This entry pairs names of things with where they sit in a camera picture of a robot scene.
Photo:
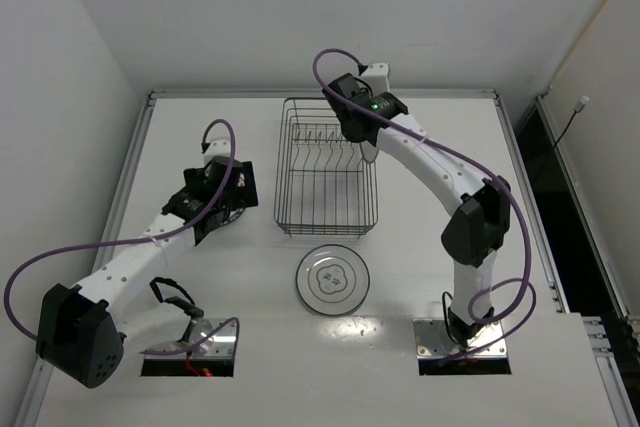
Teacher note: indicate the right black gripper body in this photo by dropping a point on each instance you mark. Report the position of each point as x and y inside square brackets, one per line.
[350, 126]

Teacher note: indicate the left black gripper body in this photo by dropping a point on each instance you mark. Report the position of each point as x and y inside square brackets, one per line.
[248, 185]

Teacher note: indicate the orange sunburst plate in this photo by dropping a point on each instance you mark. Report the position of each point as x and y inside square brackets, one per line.
[369, 152]

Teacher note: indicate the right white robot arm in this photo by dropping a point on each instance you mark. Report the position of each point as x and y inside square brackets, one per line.
[479, 210]

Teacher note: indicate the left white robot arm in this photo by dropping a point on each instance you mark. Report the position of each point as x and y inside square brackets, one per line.
[85, 330]

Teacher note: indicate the white plate dark rim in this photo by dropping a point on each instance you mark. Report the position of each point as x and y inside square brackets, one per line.
[332, 280]

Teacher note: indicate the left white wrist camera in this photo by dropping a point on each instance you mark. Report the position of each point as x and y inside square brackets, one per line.
[217, 146]

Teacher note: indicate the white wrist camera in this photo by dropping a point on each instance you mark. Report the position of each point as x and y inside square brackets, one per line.
[376, 76]
[217, 146]

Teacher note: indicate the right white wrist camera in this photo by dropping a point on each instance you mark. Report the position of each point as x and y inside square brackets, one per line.
[376, 76]

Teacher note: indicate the grey wire dish rack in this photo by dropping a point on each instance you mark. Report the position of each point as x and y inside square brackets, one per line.
[323, 184]

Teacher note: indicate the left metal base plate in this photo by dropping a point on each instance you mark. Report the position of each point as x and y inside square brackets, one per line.
[212, 339]

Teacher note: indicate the metal base plate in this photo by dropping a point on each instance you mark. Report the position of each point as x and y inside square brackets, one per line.
[432, 341]
[212, 339]

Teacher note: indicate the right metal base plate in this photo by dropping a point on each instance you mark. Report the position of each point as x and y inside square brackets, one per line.
[432, 341]

